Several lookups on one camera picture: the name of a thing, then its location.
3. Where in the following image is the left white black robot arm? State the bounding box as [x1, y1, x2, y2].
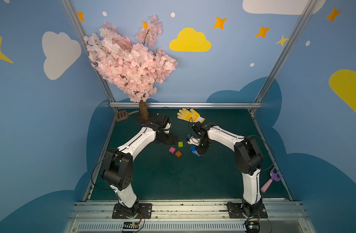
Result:
[101, 115, 178, 218]

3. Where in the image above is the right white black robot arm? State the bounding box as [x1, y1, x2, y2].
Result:
[192, 122, 264, 217]

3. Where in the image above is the magenta lego brick left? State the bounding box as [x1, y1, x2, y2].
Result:
[169, 147, 176, 153]

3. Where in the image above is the orange small lego brick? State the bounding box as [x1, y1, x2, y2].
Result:
[175, 151, 182, 158]

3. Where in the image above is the yellow work glove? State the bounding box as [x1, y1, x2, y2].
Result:
[177, 108, 205, 123]

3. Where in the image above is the brown toy shovel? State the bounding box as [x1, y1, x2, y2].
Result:
[115, 110, 139, 122]

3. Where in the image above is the pink cherry blossom tree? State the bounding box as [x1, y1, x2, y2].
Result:
[83, 15, 178, 121]

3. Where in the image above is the pink purple toy rake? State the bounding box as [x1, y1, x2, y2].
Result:
[260, 167, 283, 193]

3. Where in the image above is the left circuit board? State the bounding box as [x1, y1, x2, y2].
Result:
[122, 222, 140, 233]

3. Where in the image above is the circuit board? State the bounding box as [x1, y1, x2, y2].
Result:
[244, 221, 260, 233]
[122, 222, 140, 233]

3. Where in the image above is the right circuit board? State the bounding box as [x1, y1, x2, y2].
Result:
[244, 221, 260, 233]

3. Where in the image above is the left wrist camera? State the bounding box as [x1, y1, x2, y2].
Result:
[153, 113, 172, 134]

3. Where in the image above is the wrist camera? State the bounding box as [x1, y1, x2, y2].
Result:
[153, 113, 172, 134]
[187, 135, 200, 146]

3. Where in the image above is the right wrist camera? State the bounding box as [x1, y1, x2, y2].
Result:
[187, 135, 200, 146]

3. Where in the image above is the aluminium frame rear bar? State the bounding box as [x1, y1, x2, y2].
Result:
[109, 101, 262, 109]

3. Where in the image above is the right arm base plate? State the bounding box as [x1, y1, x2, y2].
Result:
[226, 200, 268, 218]

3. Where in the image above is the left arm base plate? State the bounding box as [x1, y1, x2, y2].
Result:
[112, 203, 152, 219]

